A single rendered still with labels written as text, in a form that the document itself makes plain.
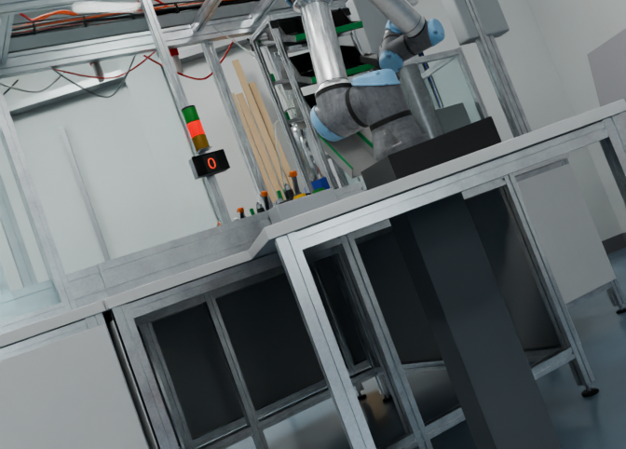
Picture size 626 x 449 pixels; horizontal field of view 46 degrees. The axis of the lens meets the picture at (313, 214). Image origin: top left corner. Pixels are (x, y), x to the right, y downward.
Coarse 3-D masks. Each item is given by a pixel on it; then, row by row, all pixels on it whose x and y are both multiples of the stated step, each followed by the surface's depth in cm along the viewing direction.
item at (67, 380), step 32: (64, 320) 187; (96, 320) 192; (0, 352) 180; (32, 352) 182; (64, 352) 185; (96, 352) 188; (0, 384) 177; (32, 384) 180; (64, 384) 183; (96, 384) 187; (0, 416) 176; (32, 416) 178; (64, 416) 182; (96, 416) 185; (128, 416) 188; (0, 448) 174; (32, 448) 177; (64, 448) 180; (96, 448) 183; (128, 448) 186
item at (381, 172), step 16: (464, 128) 179; (480, 128) 180; (496, 128) 181; (416, 144) 177; (432, 144) 178; (448, 144) 178; (464, 144) 179; (480, 144) 179; (384, 160) 180; (400, 160) 176; (416, 160) 177; (432, 160) 177; (448, 160) 178; (368, 176) 197; (384, 176) 184; (400, 176) 175
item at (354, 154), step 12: (324, 144) 266; (336, 144) 270; (348, 144) 269; (360, 144) 269; (336, 156) 259; (348, 156) 263; (360, 156) 263; (372, 156) 262; (348, 168) 252; (360, 168) 257
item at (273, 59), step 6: (264, 48) 391; (270, 54) 387; (276, 54) 388; (270, 60) 389; (276, 60) 388; (270, 66) 390; (276, 66) 387; (276, 72) 387; (276, 78) 389; (282, 78) 387; (282, 90) 387; (282, 96) 388; (288, 96) 386; (294, 96) 387; (288, 108) 387
